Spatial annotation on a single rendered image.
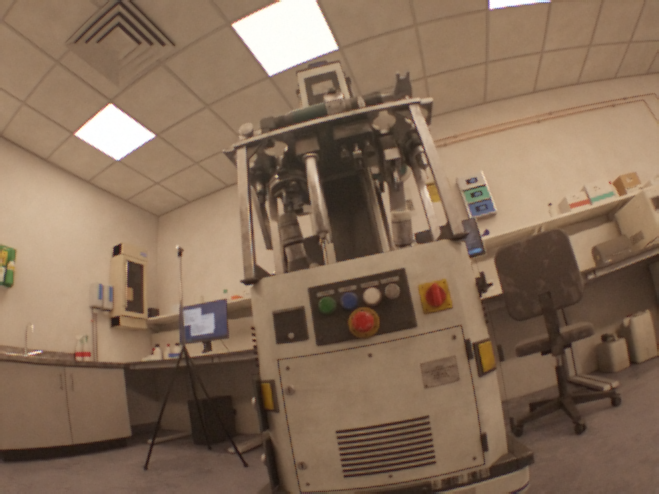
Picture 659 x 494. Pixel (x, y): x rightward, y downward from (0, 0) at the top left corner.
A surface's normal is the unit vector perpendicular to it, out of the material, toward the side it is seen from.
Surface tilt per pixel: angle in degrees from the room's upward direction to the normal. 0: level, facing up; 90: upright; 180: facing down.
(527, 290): 90
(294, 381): 90
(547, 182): 90
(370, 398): 90
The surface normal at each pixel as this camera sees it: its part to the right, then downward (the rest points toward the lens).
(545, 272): -0.59, -0.18
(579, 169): -0.33, -0.26
